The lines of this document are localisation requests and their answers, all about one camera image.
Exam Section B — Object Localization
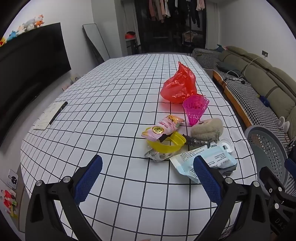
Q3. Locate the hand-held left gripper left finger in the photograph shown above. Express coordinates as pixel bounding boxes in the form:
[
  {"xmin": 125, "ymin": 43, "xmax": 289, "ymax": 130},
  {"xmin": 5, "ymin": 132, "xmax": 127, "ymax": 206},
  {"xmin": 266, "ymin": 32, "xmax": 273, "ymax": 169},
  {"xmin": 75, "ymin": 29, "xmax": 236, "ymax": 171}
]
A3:
[{"xmin": 25, "ymin": 154, "xmax": 103, "ymax": 241}]

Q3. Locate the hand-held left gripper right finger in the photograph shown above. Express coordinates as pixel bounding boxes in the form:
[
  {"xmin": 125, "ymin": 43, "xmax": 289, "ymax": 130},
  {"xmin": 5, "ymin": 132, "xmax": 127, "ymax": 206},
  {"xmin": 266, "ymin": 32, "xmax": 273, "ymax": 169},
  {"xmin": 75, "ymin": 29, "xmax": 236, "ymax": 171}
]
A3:
[{"xmin": 193, "ymin": 155, "xmax": 272, "ymax": 241}]

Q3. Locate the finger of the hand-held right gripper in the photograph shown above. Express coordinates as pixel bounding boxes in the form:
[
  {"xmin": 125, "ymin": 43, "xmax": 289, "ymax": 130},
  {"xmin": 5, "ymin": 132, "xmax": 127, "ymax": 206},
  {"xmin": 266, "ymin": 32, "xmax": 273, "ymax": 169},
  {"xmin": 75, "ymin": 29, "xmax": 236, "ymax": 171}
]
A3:
[
  {"xmin": 284, "ymin": 158, "xmax": 296, "ymax": 174},
  {"xmin": 258, "ymin": 166, "xmax": 286, "ymax": 202}
]

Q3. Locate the grey perforated plastic basket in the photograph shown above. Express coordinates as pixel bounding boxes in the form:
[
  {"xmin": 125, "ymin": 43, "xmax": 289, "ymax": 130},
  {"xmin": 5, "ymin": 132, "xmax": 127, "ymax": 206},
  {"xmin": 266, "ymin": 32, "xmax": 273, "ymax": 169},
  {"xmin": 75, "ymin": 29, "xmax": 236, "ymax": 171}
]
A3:
[{"xmin": 244, "ymin": 125, "xmax": 293, "ymax": 194}]

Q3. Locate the fluffy beige pouch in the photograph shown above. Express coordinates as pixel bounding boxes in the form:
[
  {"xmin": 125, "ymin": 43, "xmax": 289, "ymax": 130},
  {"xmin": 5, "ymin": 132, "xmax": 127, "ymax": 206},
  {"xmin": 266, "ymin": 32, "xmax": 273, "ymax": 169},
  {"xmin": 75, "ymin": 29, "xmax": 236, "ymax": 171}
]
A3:
[{"xmin": 190, "ymin": 118, "xmax": 224, "ymax": 142}]

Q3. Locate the white paper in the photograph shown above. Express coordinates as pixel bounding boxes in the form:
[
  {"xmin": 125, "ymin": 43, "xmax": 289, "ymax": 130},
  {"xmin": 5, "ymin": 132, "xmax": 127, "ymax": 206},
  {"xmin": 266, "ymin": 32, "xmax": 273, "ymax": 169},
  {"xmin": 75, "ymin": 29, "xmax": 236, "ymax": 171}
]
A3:
[{"xmin": 144, "ymin": 149, "xmax": 173, "ymax": 164}]

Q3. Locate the blue white mask packet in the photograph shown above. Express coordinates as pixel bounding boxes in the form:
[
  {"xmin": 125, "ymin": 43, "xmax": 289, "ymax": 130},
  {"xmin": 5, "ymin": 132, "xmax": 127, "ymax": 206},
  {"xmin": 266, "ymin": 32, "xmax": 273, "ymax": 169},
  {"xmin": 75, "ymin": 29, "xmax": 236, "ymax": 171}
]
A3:
[{"xmin": 169, "ymin": 146, "xmax": 238, "ymax": 184}]

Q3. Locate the dark toy figure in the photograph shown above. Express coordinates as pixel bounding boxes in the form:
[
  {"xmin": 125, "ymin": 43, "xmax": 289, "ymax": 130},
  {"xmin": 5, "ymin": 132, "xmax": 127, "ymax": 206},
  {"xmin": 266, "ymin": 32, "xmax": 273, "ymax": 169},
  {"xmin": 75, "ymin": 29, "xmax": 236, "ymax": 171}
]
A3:
[{"xmin": 181, "ymin": 134, "xmax": 211, "ymax": 149}]

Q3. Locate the small white fan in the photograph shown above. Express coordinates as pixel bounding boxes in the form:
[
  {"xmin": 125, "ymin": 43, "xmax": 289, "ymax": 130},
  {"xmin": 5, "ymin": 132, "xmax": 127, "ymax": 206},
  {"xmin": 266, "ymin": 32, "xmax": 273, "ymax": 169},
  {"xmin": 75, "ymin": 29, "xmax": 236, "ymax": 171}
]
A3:
[{"xmin": 277, "ymin": 116, "xmax": 290, "ymax": 132}]

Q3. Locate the yellow plastic bowl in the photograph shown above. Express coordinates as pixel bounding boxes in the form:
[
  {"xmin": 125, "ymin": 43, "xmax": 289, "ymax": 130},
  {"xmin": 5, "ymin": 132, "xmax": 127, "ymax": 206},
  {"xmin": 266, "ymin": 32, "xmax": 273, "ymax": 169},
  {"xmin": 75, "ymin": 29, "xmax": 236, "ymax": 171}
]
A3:
[{"xmin": 147, "ymin": 131, "xmax": 187, "ymax": 153}]

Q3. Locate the pink snack packet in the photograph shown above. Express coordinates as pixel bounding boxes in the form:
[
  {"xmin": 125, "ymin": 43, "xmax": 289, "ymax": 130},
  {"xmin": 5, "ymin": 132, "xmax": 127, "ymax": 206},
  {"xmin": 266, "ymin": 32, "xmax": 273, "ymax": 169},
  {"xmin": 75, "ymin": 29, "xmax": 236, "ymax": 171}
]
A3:
[{"xmin": 142, "ymin": 114, "xmax": 185, "ymax": 142}]

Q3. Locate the pink plastic shuttlecock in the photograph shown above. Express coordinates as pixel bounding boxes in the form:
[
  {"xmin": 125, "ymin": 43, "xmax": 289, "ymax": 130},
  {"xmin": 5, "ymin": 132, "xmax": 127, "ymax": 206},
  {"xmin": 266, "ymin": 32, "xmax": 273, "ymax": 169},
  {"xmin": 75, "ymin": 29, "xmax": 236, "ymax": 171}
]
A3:
[{"xmin": 182, "ymin": 95, "xmax": 210, "ymax": 127}]

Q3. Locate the black pen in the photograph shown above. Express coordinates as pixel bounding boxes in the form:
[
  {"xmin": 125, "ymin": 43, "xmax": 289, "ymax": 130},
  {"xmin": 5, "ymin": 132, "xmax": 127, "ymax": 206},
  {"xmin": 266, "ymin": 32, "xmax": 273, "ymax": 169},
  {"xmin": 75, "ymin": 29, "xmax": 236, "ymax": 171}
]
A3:
[{"xmin": 49, "ymin": 101, "xmax": 68, "ymax": 125}]

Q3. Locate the white notepad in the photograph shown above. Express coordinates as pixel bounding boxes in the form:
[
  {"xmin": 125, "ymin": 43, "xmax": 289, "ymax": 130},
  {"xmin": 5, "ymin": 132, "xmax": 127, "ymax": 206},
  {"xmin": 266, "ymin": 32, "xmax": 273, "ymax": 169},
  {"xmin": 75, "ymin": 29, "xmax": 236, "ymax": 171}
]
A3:
[{"xmin": 33, "ymin": 101, "xmax": 66, "ymax": 130}]

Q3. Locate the white cartoon card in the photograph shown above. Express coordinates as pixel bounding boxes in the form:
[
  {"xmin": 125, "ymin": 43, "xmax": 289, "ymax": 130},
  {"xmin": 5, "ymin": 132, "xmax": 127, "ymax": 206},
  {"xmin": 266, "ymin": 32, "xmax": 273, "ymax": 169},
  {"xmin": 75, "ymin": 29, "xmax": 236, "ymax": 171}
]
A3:
[{"xmin": 7, "ymin": 170, "xmax": 18, "ymax": 186}]

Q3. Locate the green sofa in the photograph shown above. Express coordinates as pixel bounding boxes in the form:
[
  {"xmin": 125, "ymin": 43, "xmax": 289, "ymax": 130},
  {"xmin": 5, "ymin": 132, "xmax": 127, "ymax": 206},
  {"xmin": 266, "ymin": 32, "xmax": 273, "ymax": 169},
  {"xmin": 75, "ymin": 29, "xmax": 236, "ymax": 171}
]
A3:
[
  {"xmin": 213, "ymin": 62, "xmax": 292, "ymax": 149},
  {"xmin": 228, "ymin": 46, "xmax": 296, "ymax": 121}
]

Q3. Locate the colourful cartoon sticker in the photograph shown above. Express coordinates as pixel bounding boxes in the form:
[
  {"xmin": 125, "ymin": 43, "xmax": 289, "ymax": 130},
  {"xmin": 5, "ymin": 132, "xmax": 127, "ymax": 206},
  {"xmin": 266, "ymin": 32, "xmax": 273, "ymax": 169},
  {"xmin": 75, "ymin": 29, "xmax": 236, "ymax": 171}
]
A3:
[{"xmin": 0, "ymin": 179, "xmax": 19, "ymax": 219}]

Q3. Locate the red plastic bag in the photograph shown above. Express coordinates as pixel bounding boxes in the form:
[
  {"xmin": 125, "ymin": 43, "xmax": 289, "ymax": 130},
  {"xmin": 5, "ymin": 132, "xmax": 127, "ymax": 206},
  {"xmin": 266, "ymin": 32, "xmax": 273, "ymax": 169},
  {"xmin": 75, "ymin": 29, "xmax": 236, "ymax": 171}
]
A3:
[{"xmin": 160, "ymin": 61, "xmax": 206, "ymax": 104}]

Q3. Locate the dark green pillow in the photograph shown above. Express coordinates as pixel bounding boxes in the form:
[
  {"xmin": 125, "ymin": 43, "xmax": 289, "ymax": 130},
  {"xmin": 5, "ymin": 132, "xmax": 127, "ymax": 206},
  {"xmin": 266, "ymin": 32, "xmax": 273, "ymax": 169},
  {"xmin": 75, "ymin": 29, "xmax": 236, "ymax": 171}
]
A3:
[{"xmin": 216, "ymin": 61, "xmax": 238, "ymax": 71}]

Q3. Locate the houndstooth cushion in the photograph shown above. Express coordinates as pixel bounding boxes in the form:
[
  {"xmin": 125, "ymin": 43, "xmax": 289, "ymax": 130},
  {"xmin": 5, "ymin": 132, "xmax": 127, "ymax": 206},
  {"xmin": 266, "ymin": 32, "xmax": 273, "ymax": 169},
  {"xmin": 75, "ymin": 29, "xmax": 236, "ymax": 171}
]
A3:
[{"xmin": 192, "ymin": 48, "xmax": 221, "ymax": 69}]

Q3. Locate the black television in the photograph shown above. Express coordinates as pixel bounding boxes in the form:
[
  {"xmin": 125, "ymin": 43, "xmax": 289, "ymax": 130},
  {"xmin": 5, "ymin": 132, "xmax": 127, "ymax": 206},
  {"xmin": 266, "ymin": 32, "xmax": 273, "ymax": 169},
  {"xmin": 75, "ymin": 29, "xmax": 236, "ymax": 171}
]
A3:
[{"xmin": 0, "ymin": 22, "xmax": 72, "ymax": 144}]

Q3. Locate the leaning standing mirror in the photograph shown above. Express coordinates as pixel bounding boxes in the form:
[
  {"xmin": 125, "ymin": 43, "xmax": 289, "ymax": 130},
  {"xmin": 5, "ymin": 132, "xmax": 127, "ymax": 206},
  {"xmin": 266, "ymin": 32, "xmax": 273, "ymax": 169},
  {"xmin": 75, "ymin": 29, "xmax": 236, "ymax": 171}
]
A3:
[{"xmin": 83, "ymin": 23, "xmax": 111, "ymax": 66}]

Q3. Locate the garment on hanger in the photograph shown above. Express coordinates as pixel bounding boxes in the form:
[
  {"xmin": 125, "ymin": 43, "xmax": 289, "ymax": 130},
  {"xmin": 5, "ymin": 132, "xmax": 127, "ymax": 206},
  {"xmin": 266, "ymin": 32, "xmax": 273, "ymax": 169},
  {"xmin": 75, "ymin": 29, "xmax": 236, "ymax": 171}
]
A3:
[{"xmin": 183, "ymin": 31, "xmax": 199, "ymax": 43}]

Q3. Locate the blue plush toy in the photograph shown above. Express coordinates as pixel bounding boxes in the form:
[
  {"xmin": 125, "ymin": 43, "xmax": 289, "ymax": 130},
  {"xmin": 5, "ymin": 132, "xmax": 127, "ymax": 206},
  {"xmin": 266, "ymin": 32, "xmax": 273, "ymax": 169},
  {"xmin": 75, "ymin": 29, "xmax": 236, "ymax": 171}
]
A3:
[{"xmin": 6, "ymin": 30, "xmax": 18, "ymax": 42}]

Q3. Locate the row of hanging clothes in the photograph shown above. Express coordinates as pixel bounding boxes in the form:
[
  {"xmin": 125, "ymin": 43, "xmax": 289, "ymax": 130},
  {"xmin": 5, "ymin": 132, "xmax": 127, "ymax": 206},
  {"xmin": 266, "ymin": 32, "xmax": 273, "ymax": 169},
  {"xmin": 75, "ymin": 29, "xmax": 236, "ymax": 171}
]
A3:
[{"xmin": 148, "ymin": 0, "xmax": 206, "ymax": 24}]

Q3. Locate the white cable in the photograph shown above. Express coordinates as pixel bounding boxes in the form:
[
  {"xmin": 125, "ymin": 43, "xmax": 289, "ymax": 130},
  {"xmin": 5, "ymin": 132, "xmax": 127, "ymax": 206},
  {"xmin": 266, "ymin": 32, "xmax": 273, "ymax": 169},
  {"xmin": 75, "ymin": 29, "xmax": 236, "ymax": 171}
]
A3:
[{"xmin": 227, "ymin": 57, "xmax": 259, "ymax": 79}]

